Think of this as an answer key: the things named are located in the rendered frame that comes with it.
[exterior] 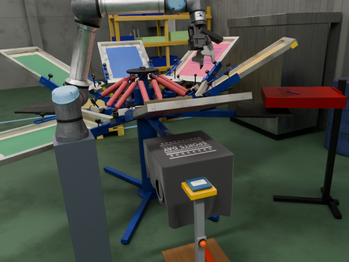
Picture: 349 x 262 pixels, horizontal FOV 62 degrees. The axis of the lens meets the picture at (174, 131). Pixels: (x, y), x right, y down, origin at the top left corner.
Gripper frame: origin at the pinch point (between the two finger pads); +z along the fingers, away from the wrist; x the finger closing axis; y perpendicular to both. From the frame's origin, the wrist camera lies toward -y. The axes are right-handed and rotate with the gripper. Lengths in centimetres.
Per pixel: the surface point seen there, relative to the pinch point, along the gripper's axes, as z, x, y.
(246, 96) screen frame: 15.7, -12.0, -25.7
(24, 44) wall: -291, -972, 219
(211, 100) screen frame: 15.6, -12.0, -4.8
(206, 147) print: 43, -43, -12
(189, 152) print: 44, -40, 1
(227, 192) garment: 72, -35, -18
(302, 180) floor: 111, -144, -165
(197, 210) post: 67, -4, 14
